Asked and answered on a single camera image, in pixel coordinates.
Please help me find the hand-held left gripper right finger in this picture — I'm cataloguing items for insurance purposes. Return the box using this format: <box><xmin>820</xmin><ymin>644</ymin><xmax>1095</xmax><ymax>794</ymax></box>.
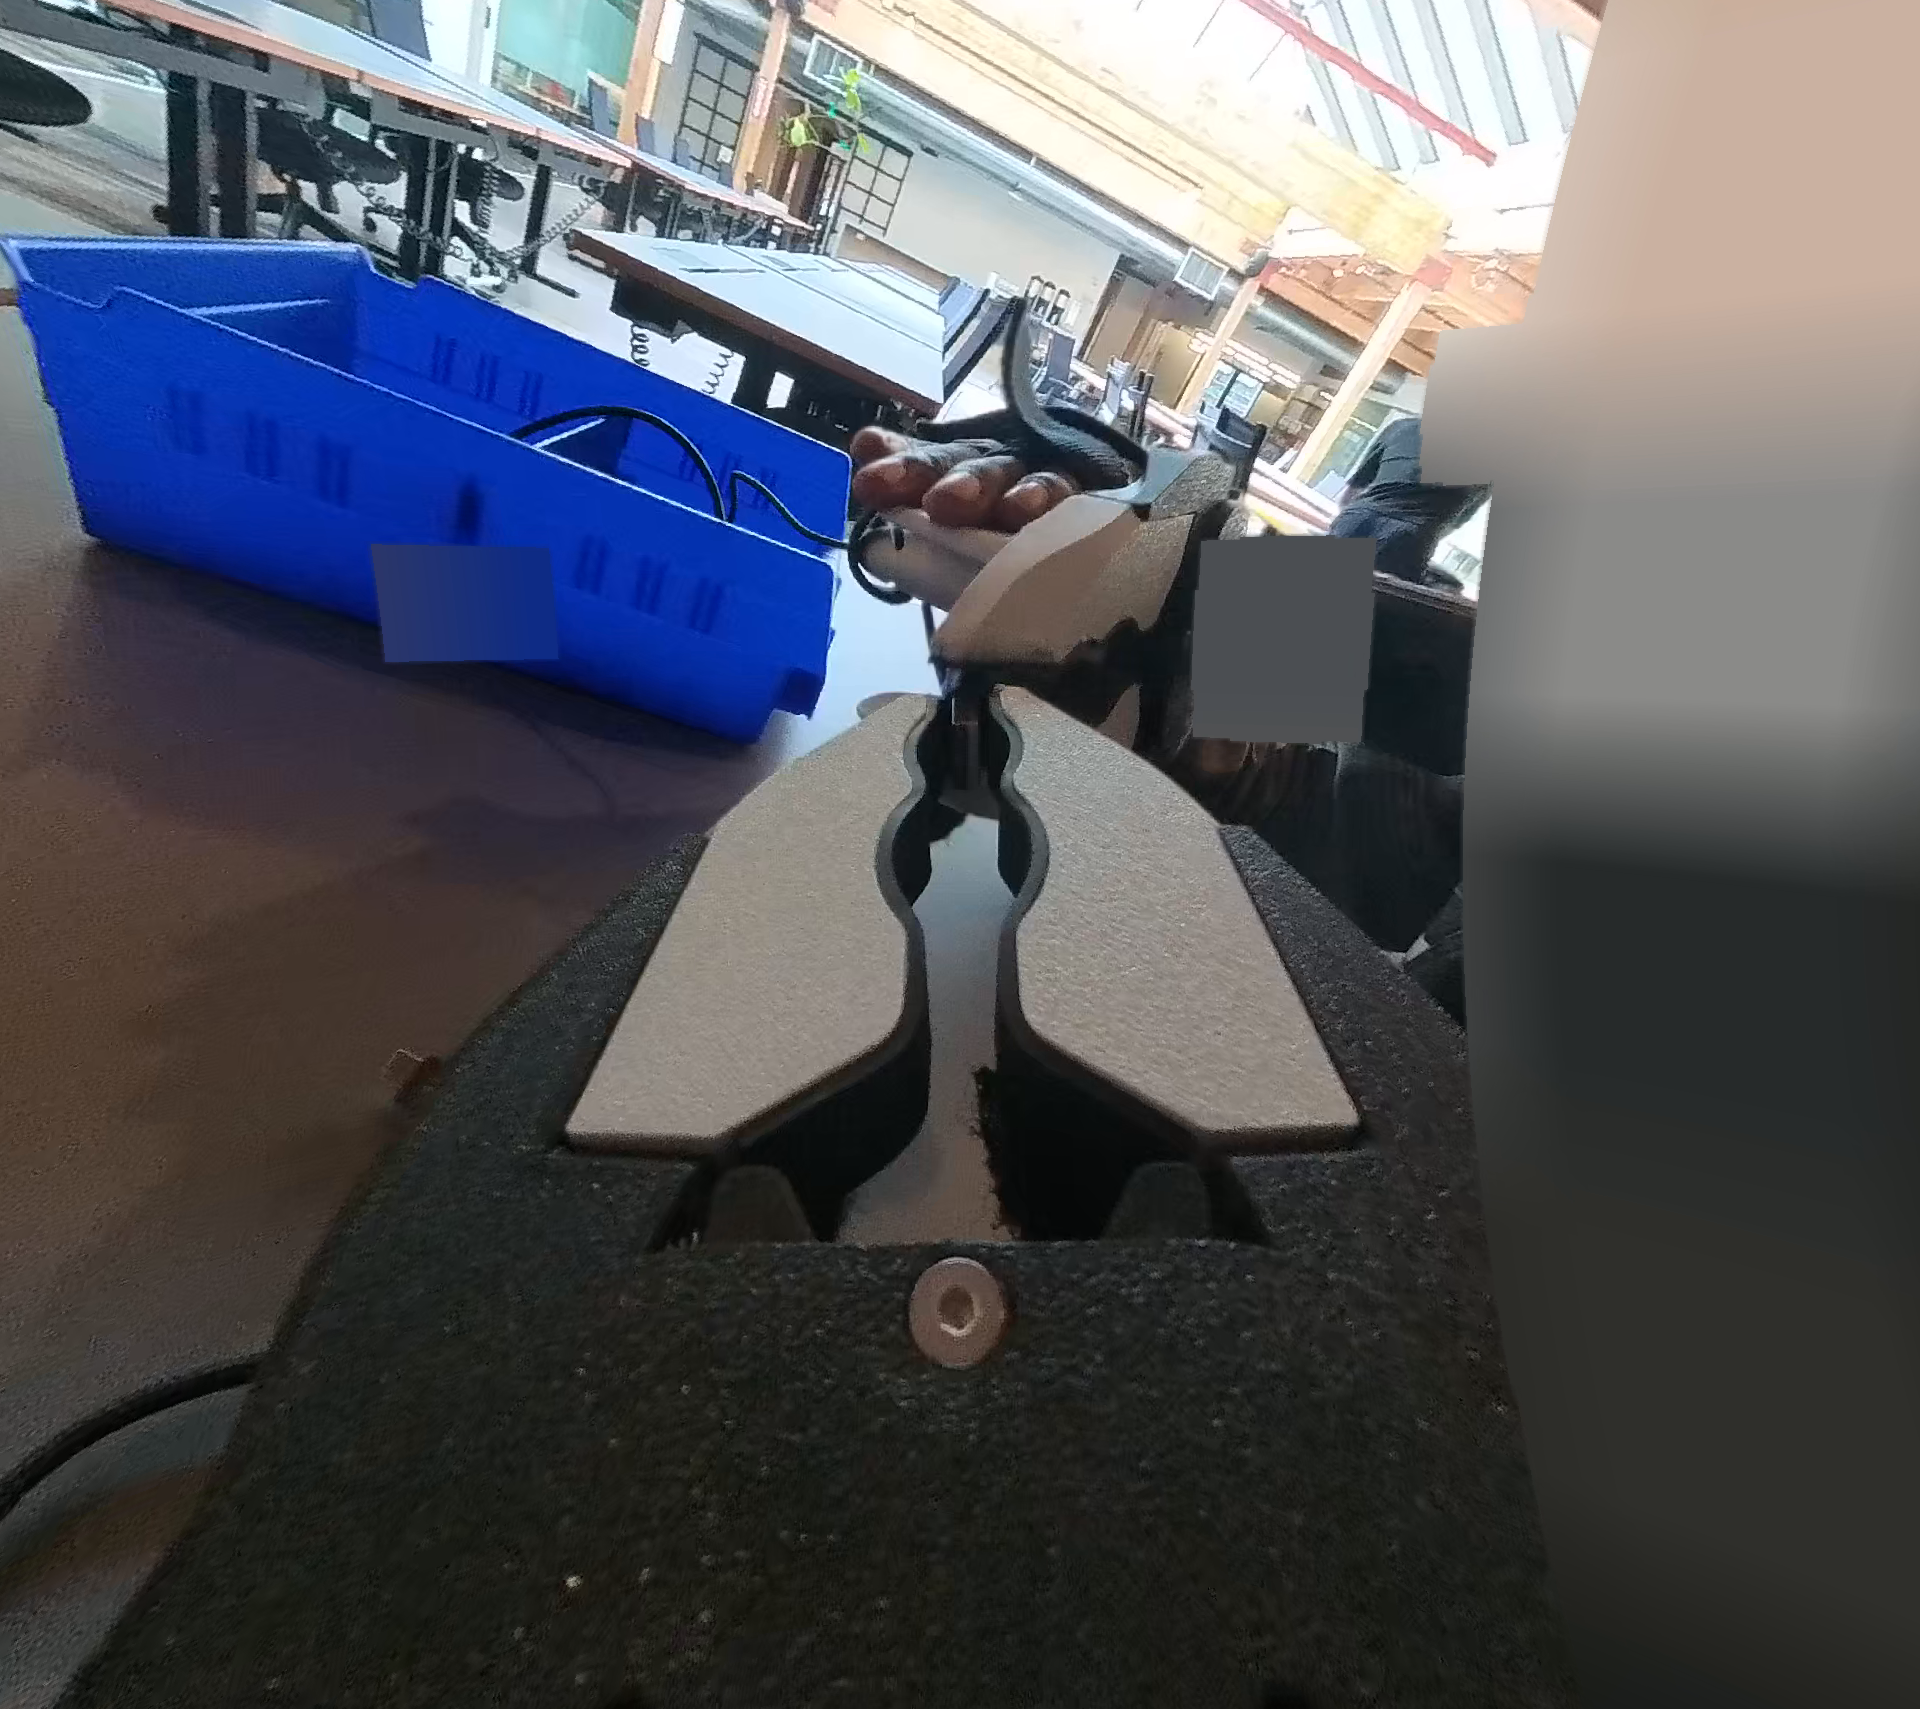
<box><xmin>989</xmin><ymin>690</ymin><xmax>1368</xmax><ymax>1209</ymax></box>

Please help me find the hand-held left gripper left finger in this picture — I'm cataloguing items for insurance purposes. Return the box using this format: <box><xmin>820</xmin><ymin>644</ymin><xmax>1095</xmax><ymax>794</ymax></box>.
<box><xmin>562</xmin><ymin>692</ymin><xmax>938</xmax><ymax>1209</ymax></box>

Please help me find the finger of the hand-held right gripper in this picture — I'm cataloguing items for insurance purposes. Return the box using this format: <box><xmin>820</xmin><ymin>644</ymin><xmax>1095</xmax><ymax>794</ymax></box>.
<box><xmin>933</xmin><ymin>480</ymin><xmax>1247</xmax><ymax>673</ymax></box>
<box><xmin>1050</xmin><ymin>623</ymin><xmax>1188</xmax><ymax>754</ymax></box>

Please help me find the black usb cable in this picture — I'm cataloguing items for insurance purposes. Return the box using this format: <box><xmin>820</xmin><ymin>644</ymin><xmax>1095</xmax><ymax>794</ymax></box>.
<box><xmin>512</xmin><ymin>402</ymin><xmax>975</xmax><ymax>730</ymax></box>

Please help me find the blue plastic bin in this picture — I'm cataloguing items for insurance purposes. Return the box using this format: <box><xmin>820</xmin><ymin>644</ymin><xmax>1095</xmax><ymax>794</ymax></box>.
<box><xmin>0</xmin><ymin>234</ymin><xmax>857</xmax><ymax>747</ymax></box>

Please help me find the black hub cable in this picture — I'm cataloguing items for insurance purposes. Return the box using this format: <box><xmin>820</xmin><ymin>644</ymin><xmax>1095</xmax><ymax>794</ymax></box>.
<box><xmin>0</xmin><ymin>1350</ymin><xmax>273</xmax><ymax>1517</ymax></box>

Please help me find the person's right hand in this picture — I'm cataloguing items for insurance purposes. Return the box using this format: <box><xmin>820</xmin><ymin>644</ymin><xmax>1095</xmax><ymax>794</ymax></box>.
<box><xmin>846</xmin><ymin>421</ymin><xmax>1125</xmax><ymax>529</ymax></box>

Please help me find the dark office desk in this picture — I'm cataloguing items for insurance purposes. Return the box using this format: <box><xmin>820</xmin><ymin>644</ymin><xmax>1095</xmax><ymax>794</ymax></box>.
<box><xmin>568</xmin><ymin>224</ymin><xmax>951</xmax><ymax>421</ymax></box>

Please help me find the hanging green plant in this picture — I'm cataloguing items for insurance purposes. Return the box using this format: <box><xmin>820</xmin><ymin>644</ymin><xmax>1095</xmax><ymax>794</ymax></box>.
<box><xmin>776</xmin><ymin>61</ymin><xmax>883</xmax><ymax>162</ymax></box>

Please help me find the long office desk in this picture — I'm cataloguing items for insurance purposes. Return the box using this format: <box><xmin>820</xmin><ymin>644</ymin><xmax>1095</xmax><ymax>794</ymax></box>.
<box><xmin>0</xmin><ymin>0</ymin><xmax>819</xmax><ymax>288</ymax></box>

